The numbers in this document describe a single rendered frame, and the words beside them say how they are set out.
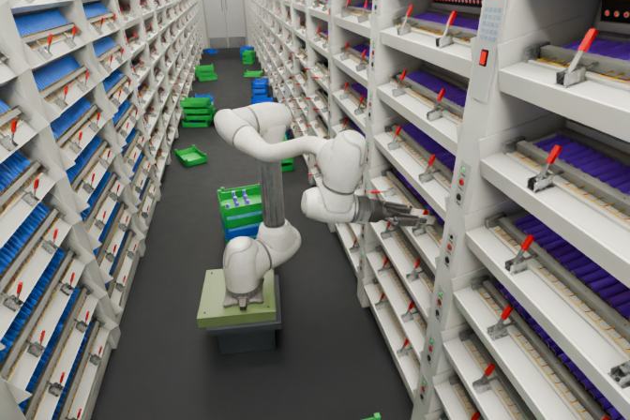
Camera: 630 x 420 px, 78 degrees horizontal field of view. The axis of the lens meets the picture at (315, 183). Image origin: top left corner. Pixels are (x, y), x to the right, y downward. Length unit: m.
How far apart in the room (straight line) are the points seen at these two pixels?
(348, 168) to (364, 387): 1.07
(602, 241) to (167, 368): 1.73
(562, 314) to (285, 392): 1.24
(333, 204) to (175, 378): 1.16
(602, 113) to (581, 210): 0.18
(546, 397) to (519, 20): 0.76
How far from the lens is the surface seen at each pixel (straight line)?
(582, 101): 0.75
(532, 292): 0.93
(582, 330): 0.88
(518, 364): 1.06
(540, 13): 0.94
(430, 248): 1.31
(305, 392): 1.84
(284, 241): 1.79
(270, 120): 1.56
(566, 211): 0.81
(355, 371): 1.90
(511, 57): 0.92
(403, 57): 1.58
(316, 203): 1.13
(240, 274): 1.73
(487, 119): 0.94
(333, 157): 1.09
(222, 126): 1.51
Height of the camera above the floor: 1.52
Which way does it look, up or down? 28 degrees down
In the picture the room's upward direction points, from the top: 1 degrees counter-clockwise
